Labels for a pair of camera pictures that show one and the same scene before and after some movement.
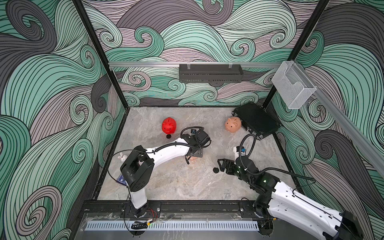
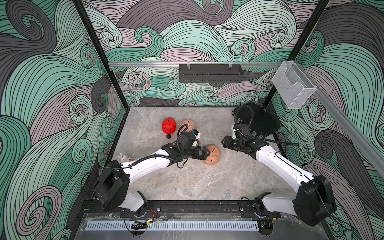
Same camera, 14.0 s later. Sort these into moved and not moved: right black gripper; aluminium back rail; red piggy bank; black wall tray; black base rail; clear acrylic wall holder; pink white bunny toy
Moved: right black gripper
Not moved: pink white bunny toy; black base rail; clear acrylic wall holder; red piggy bank; black wall tray; aluminium back rail
